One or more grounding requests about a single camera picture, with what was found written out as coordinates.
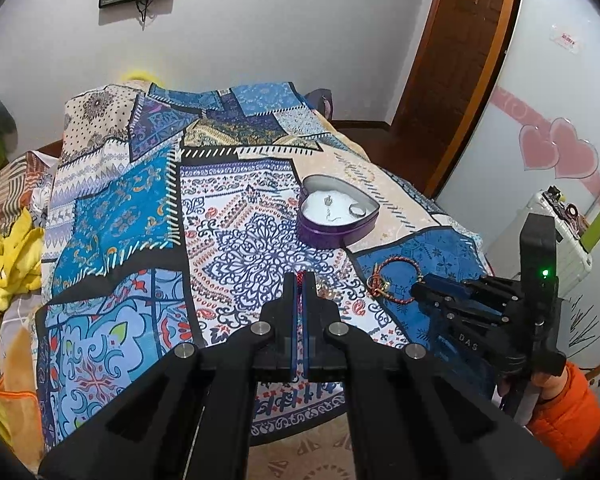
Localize brown wooden door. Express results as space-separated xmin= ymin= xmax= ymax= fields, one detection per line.
xmin=387 ymin=0 xmax=526 ymax=200

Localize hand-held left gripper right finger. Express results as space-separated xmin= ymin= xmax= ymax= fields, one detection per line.
xmin=304 ymin=271 xmax=564 ymax=480

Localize blue patchwork blanket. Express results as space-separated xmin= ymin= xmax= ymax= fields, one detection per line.
xmin=34 ymin=80 xmax=492 ymax=453

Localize white suitcase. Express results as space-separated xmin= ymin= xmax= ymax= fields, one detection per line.
xmin=497 ymin=189 xmax=594 ymax=302

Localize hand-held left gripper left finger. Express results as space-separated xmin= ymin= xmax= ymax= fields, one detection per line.
xmin=37 ymin=271 xmax=304 ymax=480

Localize striped pillow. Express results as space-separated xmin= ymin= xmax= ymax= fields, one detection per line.
xmin=0 ymin=151 xmax=56 ymax=233

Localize pink heart wall sticker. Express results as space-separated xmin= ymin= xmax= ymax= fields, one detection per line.
xmin=495 ymin=85 xmax=600 ymax=196

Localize white wall label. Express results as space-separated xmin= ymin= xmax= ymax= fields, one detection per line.
xmin=549 ymin=22 xmax=581 ymax=55

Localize purple bag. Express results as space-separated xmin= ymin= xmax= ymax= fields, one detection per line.
xmin=305 ymin=88 xmax=336 ymax=121

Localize red braided bracelet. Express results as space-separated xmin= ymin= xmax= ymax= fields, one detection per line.
xmin=367 ymin=256 xmax=422 ymax=305

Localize purple heart-shaped tin box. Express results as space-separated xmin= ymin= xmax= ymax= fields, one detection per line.
xmin=296 ymin=174 xmax=381 ymax=250

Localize red string with gold charm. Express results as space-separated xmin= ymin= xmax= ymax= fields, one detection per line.
xmin=292 ymin=270 xmax=339 ymax=304

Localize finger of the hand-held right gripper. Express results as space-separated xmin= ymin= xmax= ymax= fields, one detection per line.
xmin=427 ymin=306 xmax=527 ymax=377
xmin=410 ymin=275 xmax=523 ymax=317

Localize yellow cloth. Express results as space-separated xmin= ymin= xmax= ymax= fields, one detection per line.
xmin=0 ymin=207 xmax=46 ymax=441

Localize silver pendant necklace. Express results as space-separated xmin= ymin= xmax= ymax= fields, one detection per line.
xmin=322 ymin=195 xmax=342 ymax=225

